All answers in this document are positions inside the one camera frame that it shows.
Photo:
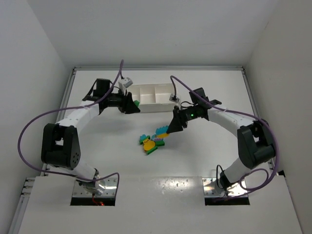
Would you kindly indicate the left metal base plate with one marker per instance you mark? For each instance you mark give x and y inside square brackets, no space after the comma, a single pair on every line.
[103,189]

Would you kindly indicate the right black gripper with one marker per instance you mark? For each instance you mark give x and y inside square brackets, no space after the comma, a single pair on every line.
[182,117]

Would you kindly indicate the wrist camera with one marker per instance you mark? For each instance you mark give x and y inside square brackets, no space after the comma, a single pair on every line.
[125,83]
[174,98]

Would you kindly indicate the yellow lego plate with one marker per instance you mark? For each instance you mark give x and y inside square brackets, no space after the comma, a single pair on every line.
[163,135]

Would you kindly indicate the green lego plate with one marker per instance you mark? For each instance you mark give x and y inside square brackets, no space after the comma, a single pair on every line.
[152,150]
[148,137]

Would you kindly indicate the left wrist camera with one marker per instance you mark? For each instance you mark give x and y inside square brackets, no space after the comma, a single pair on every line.
[125,83]

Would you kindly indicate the green lego plate under teal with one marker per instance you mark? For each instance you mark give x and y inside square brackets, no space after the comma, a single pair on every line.
[148,137]

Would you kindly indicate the teal frog lily lego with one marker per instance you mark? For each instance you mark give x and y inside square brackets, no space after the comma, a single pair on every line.
[156,138]

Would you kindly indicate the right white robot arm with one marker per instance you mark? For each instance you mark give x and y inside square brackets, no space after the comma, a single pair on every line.
[255,140]

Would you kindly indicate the teal 2x4 lego brick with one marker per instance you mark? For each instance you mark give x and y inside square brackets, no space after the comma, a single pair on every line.
[161,130]

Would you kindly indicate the green curved lego brick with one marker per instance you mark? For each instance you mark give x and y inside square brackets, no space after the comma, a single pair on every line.
[159,143]

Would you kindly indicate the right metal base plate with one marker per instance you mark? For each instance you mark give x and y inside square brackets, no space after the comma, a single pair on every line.
[211,190]

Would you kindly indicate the white three-compartment tray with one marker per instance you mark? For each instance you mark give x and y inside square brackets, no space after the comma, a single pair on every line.
[154,98]

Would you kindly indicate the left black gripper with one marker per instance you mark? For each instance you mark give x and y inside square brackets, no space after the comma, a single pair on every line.
[125,103]

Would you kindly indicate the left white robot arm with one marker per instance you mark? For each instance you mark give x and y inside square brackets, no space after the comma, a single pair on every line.
[60,143]

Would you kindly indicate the metal base plate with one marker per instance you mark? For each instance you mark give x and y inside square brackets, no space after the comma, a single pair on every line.
[103,189]
[211,190]

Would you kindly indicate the yellow round face lego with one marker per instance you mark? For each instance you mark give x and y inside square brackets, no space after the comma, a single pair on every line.
[148,145]

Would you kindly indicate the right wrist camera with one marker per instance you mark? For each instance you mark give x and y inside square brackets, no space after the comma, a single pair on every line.
[174,98]

